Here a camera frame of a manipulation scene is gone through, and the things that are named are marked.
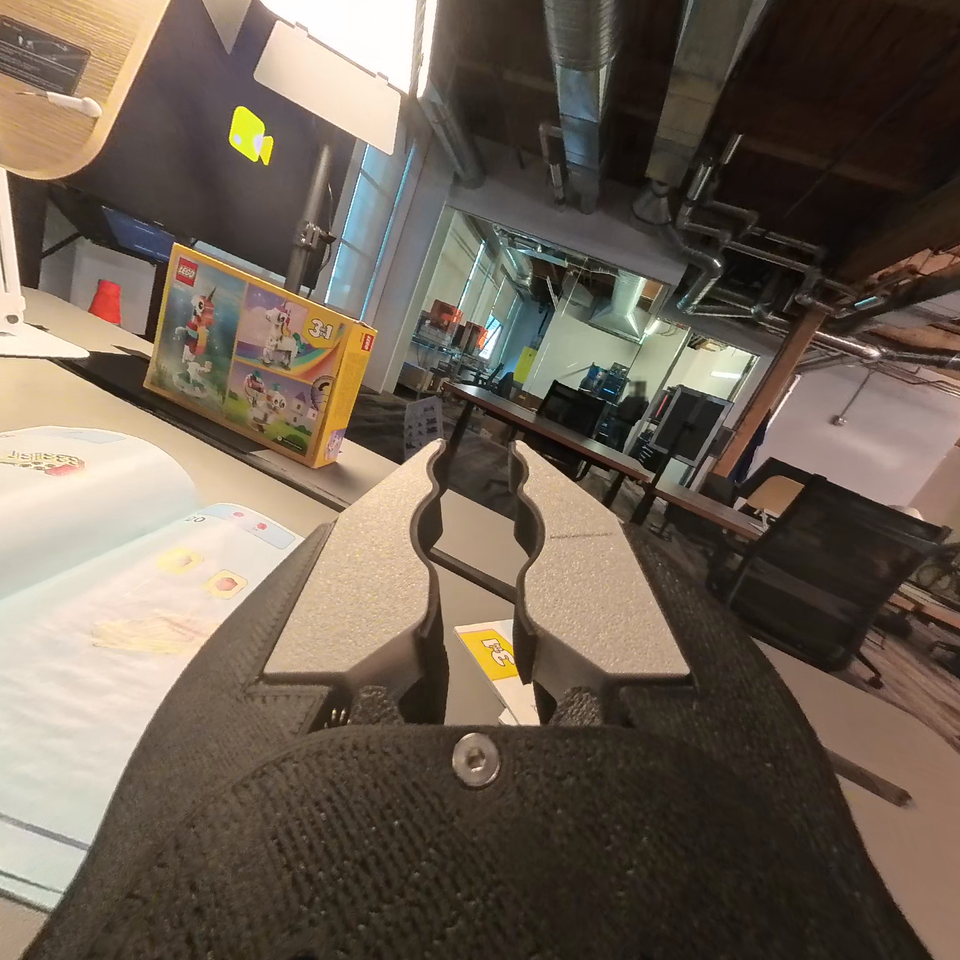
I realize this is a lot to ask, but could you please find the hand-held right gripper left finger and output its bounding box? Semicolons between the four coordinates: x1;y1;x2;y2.
261;439;451;721

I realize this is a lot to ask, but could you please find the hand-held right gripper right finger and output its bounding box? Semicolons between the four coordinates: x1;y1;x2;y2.
508;441;693;710

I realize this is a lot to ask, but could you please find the open lego instruction booklet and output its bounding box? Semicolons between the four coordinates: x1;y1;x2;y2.
0;426;331;912

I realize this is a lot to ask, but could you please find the yellow lego set box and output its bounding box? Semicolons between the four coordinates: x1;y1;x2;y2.
144;242;378;470

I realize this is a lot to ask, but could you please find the closed booklet with yellow corner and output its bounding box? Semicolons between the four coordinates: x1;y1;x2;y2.
452;621;543;727

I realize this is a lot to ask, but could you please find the short brown table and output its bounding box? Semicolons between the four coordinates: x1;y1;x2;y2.
648;480;766;541

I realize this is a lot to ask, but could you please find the white sign with figures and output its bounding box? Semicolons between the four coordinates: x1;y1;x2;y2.
403;396;445;460

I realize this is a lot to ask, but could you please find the black cabinet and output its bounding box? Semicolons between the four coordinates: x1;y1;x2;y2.
648;384;735;485

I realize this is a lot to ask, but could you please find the long brown table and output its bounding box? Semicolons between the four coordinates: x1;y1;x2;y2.
442;381;657;526

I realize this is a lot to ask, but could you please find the tan wooden chair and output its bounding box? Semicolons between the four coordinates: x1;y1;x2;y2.
738;474;807;526

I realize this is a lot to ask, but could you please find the black mesh office chair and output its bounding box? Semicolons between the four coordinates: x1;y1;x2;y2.
705;474;952;685

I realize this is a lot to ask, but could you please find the metal vent hood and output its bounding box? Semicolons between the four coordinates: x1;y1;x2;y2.
588;270;669;346

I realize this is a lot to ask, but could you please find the orange 3D printer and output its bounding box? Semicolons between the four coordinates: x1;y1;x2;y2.
429;298;490;350

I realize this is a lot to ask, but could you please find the metal ceiling pipe run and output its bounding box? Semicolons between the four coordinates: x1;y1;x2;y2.
675;161;960;361

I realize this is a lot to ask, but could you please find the dark blue screen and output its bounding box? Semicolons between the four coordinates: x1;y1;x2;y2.
97;204;177;264

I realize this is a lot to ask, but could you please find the black board with yellow logo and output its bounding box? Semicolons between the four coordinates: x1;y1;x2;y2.
71;0;361;290

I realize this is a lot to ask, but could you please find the light panel on black stand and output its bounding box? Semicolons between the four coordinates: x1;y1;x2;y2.
253;18;402;297

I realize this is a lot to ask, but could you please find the wooden and white desk lamp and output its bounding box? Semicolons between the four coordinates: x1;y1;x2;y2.
0;0;175;360

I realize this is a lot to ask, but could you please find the wooden support post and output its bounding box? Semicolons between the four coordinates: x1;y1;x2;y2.
711;300;826;481

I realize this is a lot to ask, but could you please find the round metal ventilation duct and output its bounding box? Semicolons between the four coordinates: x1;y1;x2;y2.
543;0;624;215

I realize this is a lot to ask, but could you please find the rectangular metal ventilation duct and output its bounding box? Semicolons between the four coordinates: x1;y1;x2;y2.
645;0;774;181

